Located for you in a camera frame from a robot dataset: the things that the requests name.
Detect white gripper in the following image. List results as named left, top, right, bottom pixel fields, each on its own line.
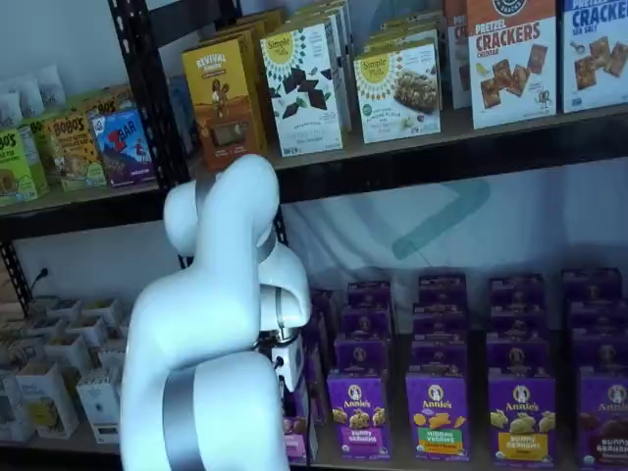
left=270, top=339, right=306, bottom=419

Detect purple Annie's box pink patch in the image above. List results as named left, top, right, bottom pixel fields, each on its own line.
left=280, top=415, right=309, bottom=466

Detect purple Annie's box violet patch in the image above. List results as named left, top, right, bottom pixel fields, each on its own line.
left=333, top=336, right=393, bottom=378
left=327, top=372, right=393, bottom=461
left=346, top=280, right=393, bottom=311
left=340, top=306, right=393, bottom=340

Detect purple Annie's box green patch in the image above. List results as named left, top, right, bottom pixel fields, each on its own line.
left=417, top=273, right=467, bottom=308
left=412, top=303, right=468, bottom=343
left=410, top=338, right=469, bottom=377
left=405, top=371, right=471, bottom=462

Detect white botanical print box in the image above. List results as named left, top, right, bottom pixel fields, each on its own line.
left=96, top=340, right=128, bottom=374
left=14, top=361, right=79, bottom=439
left=76, top=366, right=123, bottom=444
left=0, top=371, right=36, bottom=443
left=46, top=297, right=83, bottom=320
left=24, top=317, right=68, bottom=342
left=5, top=338, right=48, bottom=370

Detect purple Annie's box yellow patch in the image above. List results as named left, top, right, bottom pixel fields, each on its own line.
left=487, top=306, right=549, bottom=343
left=488, top=375, right=557, bottom=465
left=489, top=274, right=546, bottom=310
left=485, top=338, right=551, bottom=380

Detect blue Zbar box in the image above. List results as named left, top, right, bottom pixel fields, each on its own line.
left=87, top=108, right=158, bottom=189

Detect yellow orange Revival box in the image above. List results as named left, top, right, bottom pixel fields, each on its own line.
left=180, top=36, right=270, bottom=173
left=213, top=19, right=276, bottom=60
left=242, top=5, right=286, bottom=30

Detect purple Annie's box brown bunnies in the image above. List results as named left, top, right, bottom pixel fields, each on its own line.
left=571, top=333, right=628, bottom=374
left=576, top=368, right=628, bottom=471
left=566, top=298, right=628, bottom=339
left=561, top=268, right=623, bottom=304

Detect Simple Mills dark crackers box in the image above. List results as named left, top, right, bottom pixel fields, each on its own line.
left=258, top=23, right=345, bottom=158
left=293, top=0, right=354, bottom=129
left=284, top=10, right=350, bottom=133

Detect Simple Mills snack bar box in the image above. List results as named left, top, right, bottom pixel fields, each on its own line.
left=361, top=27, right=442, bottom=50
left=367, top=12, right=443, bottom=34
left=352, top=41, right=443, bottom=145

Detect orange Bobo's box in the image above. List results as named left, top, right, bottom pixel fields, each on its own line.
left=46, top=115, right=108, bottom=193
left=80, top=86, right=137, bottom=122

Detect green Bobo's box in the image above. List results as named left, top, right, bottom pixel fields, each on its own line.
left=19, top=110, right=59, bottom=148
left=0, top=128, right=51, bottom=208

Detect pretzel crackers cheddar box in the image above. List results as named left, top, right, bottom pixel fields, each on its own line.
left=465, top=0, right=559, bottom=131

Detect pretzel crackers sea salt box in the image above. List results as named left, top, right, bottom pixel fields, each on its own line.
left=561, top=0, right=628, bottom=115

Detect white backdrop sheet teal logo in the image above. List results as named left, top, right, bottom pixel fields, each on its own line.
left=279, top=156, right=628, bottom=340

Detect white pouch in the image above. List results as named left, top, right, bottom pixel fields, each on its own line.
left=14, top=76, right=45, bottom=117
left=0, top=92, right=25, bottom=130
left=36, top=65, right=68, bottom=107

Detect black metal shelving frame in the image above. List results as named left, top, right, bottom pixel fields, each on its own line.
left=0, top=0, right=171, bottom=471
left=141, top=0, right=628, bottom=471

